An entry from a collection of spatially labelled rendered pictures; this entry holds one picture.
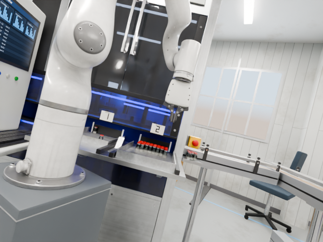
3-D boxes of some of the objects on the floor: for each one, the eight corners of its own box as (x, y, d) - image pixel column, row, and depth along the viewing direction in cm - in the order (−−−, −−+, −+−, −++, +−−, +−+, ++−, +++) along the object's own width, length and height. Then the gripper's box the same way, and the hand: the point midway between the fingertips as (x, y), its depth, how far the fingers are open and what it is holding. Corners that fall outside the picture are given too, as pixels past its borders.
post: (140, 279, 118) (217, -22, 117) (149, 282, 118) (225, -20, 117) (139, 288, 111) (219, -31, 111) (148, 291, 111) (229, -29, 110)
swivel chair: (288, 224, 267) (306, 153, 267) (298, 246, 212) (321, 156, 211) (242, 205, 298) (258, 141, 298) (240, 220, 243) (260, 141, 242)
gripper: (165, 72, 68) (153, 117, 68) (202, 81, 68) (190, 127, 68) (165, 77, 76) (155, 118, 76) (198, 85, 75) (188, 126, 75)
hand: (173, 117), depth 72 cm, fingers closed
